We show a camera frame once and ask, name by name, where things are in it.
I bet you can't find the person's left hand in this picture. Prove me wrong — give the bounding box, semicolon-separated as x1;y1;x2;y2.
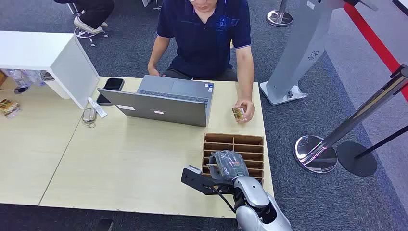
235;98;255;124

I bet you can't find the person's right hand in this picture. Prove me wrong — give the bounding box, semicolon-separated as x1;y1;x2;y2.
147;64;166;77

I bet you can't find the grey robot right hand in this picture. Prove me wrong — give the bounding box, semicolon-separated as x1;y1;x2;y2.
208;150;250;182

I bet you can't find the gold printed card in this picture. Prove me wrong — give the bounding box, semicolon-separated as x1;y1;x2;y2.
231;107;248;123

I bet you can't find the brown wooden card organizer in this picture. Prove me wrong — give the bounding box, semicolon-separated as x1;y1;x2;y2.
201;132;265;186

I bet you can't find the seated person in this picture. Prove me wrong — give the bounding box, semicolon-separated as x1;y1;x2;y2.
52;0;115;35

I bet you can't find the grey laptop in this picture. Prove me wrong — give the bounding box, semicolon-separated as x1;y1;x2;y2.
97;74;215;128

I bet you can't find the black smartphone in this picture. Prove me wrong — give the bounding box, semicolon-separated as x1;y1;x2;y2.
96;77;125;107

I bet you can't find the clear plastic bag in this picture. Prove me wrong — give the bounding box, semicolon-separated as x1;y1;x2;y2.
286;84;309;100

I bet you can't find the white tube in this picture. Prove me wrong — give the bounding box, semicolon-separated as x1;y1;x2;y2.
87;97;108;119

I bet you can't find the chrome stool base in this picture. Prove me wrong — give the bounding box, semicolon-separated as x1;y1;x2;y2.
73;26;109;48

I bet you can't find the grey kiosk stand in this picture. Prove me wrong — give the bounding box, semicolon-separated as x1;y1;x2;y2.
259;0;380;107

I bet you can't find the white shelf unit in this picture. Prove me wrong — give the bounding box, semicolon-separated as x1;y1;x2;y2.
0;30;101;110

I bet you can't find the chrome stanchion with red belt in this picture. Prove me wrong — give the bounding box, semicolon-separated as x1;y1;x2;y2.
293;64;408;175

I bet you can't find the round grey lid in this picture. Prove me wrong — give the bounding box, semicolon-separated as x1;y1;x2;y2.
39;70;55;82

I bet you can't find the black stanchion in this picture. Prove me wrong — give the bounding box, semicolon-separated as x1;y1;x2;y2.
336;124;408;178

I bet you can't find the clear plastic bottles pack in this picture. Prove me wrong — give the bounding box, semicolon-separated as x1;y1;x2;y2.
0;68;46;89

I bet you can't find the black object on floor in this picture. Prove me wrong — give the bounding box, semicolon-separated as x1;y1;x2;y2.
96;218;115;231

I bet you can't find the red barrier belt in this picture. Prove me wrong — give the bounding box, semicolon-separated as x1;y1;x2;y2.
343;2;408;103

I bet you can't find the brown snack packet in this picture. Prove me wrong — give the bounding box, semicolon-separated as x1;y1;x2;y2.
0;98;21;119

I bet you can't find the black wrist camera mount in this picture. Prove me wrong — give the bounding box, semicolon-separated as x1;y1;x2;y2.
180;165;237;196

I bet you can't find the grey key pouch with ring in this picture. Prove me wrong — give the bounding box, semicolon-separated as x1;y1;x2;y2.
82;107;97;129

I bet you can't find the black power cable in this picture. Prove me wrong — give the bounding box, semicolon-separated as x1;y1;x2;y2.
0;87;30;95

